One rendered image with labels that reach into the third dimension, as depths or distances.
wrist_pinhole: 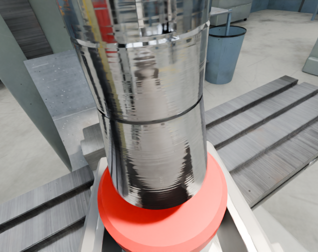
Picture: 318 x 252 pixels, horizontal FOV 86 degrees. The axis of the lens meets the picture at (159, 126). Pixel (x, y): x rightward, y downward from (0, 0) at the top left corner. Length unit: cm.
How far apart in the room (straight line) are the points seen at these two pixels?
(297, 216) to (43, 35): 155
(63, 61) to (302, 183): 162
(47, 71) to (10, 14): 13
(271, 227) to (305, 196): 119
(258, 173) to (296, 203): 118
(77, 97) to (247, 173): 45
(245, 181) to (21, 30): 56
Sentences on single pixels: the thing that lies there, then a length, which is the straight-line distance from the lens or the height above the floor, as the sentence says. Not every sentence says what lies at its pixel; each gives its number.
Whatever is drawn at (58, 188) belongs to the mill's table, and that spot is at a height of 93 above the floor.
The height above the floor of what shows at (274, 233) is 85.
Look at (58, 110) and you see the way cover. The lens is 53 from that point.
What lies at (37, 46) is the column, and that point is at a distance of 54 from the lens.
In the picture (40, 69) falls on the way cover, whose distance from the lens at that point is 54.
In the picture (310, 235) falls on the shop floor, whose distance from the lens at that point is 148.
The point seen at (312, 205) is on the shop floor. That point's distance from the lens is 159.
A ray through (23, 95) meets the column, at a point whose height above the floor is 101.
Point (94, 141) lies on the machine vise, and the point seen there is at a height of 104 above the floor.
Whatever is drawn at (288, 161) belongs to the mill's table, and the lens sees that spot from 42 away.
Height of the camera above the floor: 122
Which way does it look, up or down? 42 degrees down
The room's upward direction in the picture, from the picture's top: 7 degrees counter-clockwise
